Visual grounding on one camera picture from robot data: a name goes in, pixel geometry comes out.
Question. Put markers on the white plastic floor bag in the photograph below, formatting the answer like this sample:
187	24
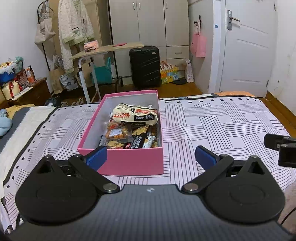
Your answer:
188	72

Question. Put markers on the brown paper bag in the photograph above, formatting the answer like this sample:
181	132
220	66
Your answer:
54	76

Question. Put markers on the black suitcase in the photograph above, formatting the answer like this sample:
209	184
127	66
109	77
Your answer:
145	67

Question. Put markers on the pink storage box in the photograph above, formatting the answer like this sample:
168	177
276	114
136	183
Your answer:
131	162

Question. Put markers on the pink pouch on table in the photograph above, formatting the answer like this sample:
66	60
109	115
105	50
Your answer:
90	46

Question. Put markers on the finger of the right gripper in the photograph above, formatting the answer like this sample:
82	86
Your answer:
274	142

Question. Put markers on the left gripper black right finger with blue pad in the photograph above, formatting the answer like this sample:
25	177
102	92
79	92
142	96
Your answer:
214	167

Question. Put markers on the beige tote bag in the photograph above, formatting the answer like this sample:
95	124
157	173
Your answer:
44	28

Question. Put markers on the wooden rolling side table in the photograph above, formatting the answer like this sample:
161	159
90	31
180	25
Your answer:
101	51

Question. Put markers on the dark wooden nightstand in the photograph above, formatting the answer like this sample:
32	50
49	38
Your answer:
37	94

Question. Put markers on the cream lace cardigan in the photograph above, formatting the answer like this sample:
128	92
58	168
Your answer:
75	28

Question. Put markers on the striped white bed sheet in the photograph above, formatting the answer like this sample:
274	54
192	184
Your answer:
233	125

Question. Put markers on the colourful cardboard box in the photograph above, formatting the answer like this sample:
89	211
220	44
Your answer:
169	72

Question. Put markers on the clear bag mixed nuts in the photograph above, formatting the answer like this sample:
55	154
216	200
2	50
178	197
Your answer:
151	141

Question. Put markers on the teal bag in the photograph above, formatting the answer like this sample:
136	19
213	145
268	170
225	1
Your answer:
103	74

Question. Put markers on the pink hanging bag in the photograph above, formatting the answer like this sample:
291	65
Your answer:
198	43

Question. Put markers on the large cream snack bag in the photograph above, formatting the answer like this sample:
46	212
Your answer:
138	115

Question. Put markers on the black cracker snack pack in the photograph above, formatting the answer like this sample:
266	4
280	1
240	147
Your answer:
137	142

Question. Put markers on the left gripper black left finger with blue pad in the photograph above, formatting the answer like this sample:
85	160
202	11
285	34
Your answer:
88	167

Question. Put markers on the white room door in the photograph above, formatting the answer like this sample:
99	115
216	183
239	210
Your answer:
243	45

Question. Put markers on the small clear peanut bag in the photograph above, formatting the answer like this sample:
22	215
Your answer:
119	132

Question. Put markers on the white wardrobe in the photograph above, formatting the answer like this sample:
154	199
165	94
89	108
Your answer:
164	24

